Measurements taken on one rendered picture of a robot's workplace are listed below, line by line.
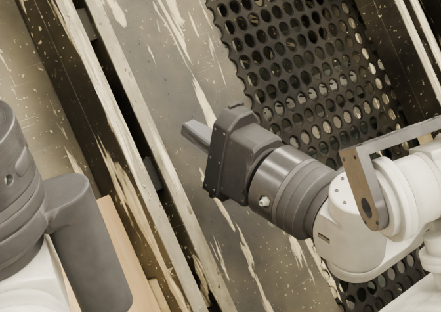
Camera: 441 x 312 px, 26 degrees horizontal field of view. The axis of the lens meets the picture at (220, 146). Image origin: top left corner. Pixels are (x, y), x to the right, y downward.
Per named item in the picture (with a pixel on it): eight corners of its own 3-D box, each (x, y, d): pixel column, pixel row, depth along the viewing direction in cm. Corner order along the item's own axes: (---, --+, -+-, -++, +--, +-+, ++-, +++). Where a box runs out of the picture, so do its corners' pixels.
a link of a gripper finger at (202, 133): (195, 123, 119) (232, 144, 115) (177, 130, 117) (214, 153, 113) (197, 111, 118) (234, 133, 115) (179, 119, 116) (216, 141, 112)
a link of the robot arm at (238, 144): (239, 180, 121) (314, 226, 115) (187, 205, 114) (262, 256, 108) (256, 92, 114) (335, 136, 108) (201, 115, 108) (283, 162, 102)
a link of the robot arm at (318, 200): (274, 244, 109) (354, 295, 103) (273, 177, 102) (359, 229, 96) (336, 188, 115) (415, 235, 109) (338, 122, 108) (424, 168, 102)
